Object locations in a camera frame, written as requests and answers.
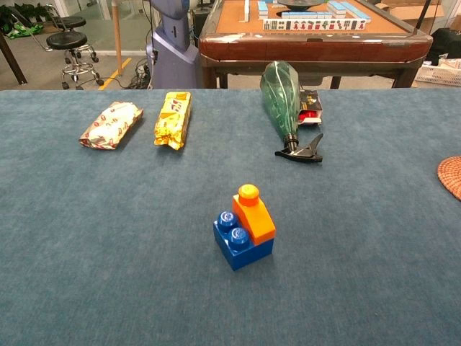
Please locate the wooden pole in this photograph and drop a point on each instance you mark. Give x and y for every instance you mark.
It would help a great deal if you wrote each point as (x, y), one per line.
(117, 36)

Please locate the blue building block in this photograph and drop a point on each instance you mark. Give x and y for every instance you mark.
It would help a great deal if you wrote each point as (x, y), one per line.
(245, 256)

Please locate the dark wooden table leg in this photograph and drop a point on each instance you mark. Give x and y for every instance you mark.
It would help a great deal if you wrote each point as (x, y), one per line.
(12, 61)

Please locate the row of mahjong tiles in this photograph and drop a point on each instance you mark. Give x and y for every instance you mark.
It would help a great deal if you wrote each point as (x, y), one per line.
(313, 25)

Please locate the black bag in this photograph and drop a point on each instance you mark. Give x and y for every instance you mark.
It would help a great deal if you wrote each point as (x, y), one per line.
(446, 43)

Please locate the white red snack wrapper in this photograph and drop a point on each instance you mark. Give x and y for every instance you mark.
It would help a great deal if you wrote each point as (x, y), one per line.
(109, 126)

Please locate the blue table cloth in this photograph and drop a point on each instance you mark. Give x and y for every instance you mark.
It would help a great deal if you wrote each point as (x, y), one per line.
(108, 252)

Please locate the brown mahjong table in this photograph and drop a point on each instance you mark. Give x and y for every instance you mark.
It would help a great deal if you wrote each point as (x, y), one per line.
(306, 47)

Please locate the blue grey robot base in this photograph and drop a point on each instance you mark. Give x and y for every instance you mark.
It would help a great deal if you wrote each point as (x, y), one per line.
(173, 61)

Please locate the white plastic basket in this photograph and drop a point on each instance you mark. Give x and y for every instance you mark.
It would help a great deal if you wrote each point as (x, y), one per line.
(437, 75)

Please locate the gold foil snack packet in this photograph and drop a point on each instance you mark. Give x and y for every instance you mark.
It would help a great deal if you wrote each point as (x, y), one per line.
(172, 122)

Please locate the orange building block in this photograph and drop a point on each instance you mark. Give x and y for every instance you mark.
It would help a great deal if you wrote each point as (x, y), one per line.
(257, 220)

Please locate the green spray bottle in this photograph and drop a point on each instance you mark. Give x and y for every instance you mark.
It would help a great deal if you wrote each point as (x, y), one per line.
(281, 101)

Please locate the round woven coaster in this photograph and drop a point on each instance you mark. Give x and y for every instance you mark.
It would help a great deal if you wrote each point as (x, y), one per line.
(452, 178)

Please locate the black red small box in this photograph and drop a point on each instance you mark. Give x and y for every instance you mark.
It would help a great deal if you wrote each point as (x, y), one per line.
(310, 102)

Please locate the cardboard box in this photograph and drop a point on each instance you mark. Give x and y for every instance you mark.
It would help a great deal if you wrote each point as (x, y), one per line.
(414, 11)

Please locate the black dish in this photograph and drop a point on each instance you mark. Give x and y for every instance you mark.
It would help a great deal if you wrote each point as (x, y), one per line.
(302, 4)

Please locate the black round stool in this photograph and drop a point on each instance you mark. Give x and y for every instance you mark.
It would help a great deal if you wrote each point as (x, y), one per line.
(70, 21)
(66, 39)

